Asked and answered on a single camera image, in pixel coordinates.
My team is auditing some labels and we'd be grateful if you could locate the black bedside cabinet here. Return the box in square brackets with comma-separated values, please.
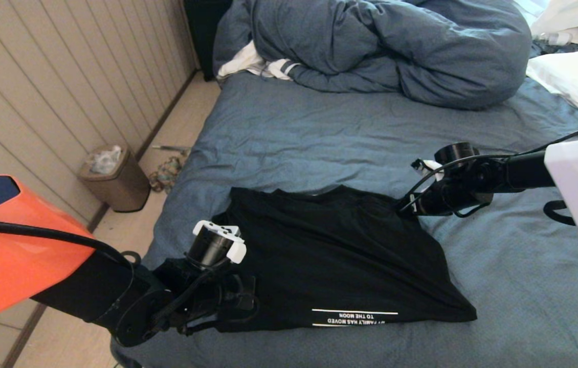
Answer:
[185, 0, 233, 81]

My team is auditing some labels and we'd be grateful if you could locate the crumpled blue duvet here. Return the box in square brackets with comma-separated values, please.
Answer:
[212, 0, 531, 111]

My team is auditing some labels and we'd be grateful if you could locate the dark patterned cloth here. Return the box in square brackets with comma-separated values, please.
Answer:
[532, 41, 578, 57]

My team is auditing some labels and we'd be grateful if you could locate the small clutter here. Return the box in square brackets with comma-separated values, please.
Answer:
[148, 157, 183, 194]

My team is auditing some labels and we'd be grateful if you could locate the black arm strap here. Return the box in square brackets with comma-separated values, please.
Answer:
[544, 200, 576, 226]

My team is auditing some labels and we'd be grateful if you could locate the brown trash bin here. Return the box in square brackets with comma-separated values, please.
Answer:
[77, 146, 151, 213]

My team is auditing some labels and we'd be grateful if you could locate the white striped garment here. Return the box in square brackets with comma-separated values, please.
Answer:
[217, 41, 300, 81]

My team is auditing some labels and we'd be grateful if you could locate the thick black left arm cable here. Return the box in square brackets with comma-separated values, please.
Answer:
[0, 218, 134, 266]

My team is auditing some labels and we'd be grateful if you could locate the white plastic bin bag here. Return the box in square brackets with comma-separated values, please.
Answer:
[87, 147, 123, 175]

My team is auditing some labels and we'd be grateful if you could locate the blue bed sheet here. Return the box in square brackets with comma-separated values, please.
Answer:
[110, 71, 578, 368]

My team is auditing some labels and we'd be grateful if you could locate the black t-shirt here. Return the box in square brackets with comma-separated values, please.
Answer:
[210, 185, 478, 333]

